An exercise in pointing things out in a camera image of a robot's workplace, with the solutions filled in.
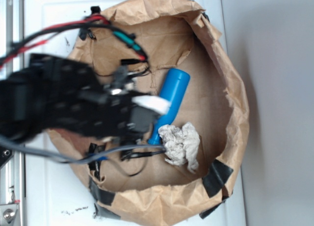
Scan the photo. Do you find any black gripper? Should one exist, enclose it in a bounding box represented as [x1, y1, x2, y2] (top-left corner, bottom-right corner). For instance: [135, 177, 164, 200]
[61, 59, 159, 140]

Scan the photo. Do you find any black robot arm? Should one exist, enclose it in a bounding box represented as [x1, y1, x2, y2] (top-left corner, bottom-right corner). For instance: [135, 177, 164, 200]
[0, 54, 159, 142]

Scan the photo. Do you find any black tape upper left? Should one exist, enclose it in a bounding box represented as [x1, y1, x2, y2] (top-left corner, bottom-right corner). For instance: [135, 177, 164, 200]
[78, 6, 101, 41]

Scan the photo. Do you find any black tape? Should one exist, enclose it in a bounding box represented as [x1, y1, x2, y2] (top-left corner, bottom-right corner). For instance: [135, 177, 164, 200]
[78, 6, 101, 41]
[200, 159, 234, 219]
[88, 157, 121, 220]

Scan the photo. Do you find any blue plastic bottle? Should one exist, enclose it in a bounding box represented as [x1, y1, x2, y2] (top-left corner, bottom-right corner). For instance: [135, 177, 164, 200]
[148, 68, 190, 145]

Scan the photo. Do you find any crumpled white tissue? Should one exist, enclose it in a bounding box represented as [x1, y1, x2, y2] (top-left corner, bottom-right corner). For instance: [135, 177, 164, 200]
[158, 122, 200, 174]

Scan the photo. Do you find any black tape lower left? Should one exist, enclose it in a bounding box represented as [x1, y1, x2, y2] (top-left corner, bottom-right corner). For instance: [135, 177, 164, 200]
[88, 157, 121, 220]

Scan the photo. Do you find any brown paper bag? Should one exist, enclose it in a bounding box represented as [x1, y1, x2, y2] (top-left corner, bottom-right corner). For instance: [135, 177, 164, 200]
[46, 0, 250, 225]

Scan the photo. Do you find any black tape lower right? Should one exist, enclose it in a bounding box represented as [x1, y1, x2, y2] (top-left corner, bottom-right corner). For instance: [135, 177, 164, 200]
[200, 159, 234, 219]

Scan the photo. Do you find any red black wire bundle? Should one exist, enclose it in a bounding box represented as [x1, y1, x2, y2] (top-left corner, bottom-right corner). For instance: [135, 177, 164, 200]
[0, 14, 149, 72]

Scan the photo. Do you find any grey braided cable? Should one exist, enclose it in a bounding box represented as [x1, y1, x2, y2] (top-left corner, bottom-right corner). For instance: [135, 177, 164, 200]
[0, 135, 166, 164]

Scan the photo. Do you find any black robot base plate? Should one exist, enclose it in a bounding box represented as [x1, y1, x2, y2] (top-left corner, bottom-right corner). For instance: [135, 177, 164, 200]
[0, 147, 13, 168]

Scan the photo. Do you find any aluminium frame rail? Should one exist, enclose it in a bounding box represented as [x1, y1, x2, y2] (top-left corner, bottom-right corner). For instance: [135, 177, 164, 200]
[0, 0, 24, 226]

